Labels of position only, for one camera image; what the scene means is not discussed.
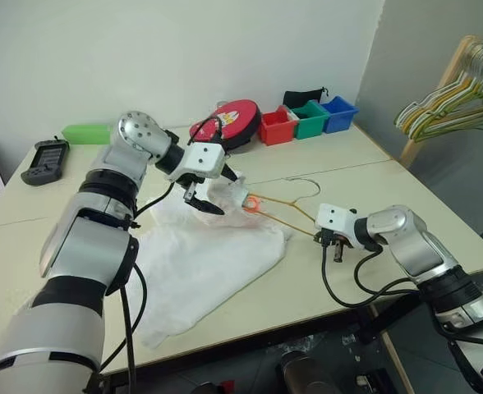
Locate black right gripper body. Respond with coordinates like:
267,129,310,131
319,230,356,264

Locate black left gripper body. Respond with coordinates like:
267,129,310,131
177,174,209,204

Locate orange wire hanger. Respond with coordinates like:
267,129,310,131
241,176,322,239

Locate white shorts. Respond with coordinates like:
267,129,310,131
126,174,294,350

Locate red paddle case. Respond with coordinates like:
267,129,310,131
188,98,262,153

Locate red plastic bin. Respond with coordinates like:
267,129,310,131
258,105,300,146

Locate green plastic bin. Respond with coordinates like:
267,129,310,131
288,100,330,140

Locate blue plastic bin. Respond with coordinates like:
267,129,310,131
320,95,360,135

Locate green rectangular box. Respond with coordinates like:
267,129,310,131
61,121,117,145

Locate dark brown rounded cylinder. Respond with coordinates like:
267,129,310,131
277,350,329,394

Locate beige table leg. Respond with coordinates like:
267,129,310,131
379,330,415,394

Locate black handheld controller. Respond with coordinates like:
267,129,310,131
21,135,71,186

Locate hangers on wooden rack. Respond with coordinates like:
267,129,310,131
399,34,483,169

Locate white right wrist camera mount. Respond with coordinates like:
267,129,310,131
314,203,360,241

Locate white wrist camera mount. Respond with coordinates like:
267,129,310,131
165,141,227,184
314,203,360,241

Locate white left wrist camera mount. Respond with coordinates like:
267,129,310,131
165,141,227,184

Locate black table frame bar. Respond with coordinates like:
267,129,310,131
356,293,427,346

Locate black drawstring pouch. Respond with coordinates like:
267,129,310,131
282,86,329,109

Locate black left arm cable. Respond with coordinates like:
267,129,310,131
87,116,224,394

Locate green wire hanger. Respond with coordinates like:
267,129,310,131
412,88,483,144

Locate yellow wire hanger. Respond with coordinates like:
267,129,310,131
401,73,483,139

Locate white wire hanger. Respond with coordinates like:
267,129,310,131
393,44,483,129

